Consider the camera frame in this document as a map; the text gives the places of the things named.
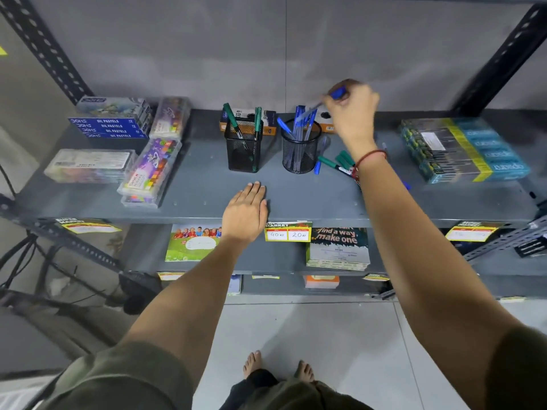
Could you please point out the person's right hand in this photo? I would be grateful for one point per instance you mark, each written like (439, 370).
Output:
(354, 117)

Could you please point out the person's left hand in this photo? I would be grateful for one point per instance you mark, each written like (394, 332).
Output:
(244, 215)

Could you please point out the person's left little finger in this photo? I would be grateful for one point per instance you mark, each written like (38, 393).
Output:
(235, 202)

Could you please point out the person's right fingers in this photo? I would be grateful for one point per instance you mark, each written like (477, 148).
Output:
(337, 96)

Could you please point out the person's left middle finger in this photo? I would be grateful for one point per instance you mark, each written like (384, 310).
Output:
(255, 192)

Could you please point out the blue capped pen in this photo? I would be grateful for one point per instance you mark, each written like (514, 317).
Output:
(336, 94)
(320, 155)
(405, 184)

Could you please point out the person's right forearm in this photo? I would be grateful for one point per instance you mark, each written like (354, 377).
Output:
(423, 256)

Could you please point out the person's left forearm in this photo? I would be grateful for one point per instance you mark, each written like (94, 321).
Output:
(192, 303)

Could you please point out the orange pen box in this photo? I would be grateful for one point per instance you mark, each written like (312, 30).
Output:
(325, 123)
(269, 123)

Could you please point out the grey metal shelf rack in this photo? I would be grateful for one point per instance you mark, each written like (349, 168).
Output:
(201, 187)

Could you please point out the square black mesh pen holder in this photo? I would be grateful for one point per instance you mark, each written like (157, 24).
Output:
(242, 152)

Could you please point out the bunch of blue pens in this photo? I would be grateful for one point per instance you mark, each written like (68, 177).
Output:
(301, 123)

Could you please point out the yellow price label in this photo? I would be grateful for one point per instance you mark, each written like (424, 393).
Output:
(288, 232)
(472, 231)
(89, 226)
(265, 277)
(170, 276)
(376, 277)
(511, 299)

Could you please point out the round black mesh pen holder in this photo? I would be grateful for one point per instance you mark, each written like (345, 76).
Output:
(300, 154)

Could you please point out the green children cover notebook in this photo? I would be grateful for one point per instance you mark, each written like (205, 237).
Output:
(192, 245)

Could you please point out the green capped pen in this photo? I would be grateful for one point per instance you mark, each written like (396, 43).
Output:
(257, 123)
(348, 157)
(342, 162)
(331, 163)
(233, 120)

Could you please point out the blue white booklet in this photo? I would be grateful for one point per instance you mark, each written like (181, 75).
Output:
(234, 284)

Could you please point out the clear case of coloured crayons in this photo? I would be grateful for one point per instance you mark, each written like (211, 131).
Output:
(149, 172)
(171, 117)
(89, 164)

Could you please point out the stack of dark cover notebooks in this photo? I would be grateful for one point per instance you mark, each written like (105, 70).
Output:
(337, 249)

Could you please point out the orange white notepad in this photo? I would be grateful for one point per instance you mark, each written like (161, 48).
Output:
(321, 281)

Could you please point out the wrapped pack of teal boxes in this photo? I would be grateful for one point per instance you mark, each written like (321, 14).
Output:
(463, 149)

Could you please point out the stack of blue pastel boxes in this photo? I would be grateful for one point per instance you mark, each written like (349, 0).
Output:
(113, 119)

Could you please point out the person's left foot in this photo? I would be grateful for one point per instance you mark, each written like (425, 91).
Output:
(252, 363)

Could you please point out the person's foot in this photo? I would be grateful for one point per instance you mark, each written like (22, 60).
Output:
(252, 363)
(304, 372)

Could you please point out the person's right foot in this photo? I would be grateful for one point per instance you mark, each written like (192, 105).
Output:
(304, 372)

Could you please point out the black trousers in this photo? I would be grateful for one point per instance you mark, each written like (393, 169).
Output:
(250, 386)

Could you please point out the olive green shirt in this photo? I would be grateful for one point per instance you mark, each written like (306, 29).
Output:
(124, 380)

